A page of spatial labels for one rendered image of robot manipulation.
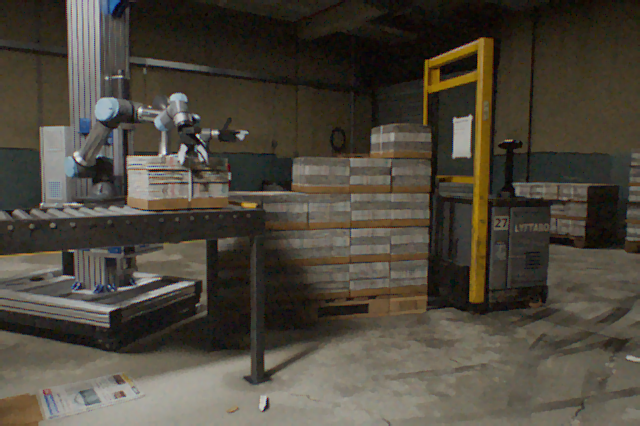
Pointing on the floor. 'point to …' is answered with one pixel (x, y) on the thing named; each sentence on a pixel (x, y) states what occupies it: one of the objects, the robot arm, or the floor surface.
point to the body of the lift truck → (503, 245)
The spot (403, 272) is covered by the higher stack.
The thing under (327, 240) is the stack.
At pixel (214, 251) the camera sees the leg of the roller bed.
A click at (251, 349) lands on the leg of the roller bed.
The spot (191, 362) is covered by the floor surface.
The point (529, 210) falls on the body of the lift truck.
